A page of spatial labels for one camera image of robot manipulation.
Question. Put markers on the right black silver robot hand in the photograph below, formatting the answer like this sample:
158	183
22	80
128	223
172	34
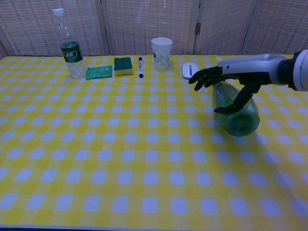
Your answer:
250	66

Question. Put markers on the green translucent spray bottle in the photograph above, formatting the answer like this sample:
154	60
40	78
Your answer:
237	115

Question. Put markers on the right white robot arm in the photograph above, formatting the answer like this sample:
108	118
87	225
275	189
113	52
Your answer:
299	69

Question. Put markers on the clear plastic water bottle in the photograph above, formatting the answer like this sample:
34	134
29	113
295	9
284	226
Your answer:
71	55

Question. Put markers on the white computer mouse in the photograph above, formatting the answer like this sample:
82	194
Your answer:
187	71

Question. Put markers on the brass screen hinge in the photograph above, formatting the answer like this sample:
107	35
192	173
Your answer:
198	28

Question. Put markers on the white paper cup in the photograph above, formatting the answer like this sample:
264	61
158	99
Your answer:
161	54

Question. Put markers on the woven folding screen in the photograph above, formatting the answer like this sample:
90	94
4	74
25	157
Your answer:
149	24

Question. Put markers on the blue and white marker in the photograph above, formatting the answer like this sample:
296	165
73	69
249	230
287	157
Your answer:
140	67

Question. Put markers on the green and yellow sponge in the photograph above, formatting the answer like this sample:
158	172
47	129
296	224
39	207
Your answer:
123	66

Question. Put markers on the yellow white checkered tablecloth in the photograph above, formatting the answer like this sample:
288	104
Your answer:
134	154

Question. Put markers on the green card packet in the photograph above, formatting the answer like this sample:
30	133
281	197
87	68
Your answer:
99	72

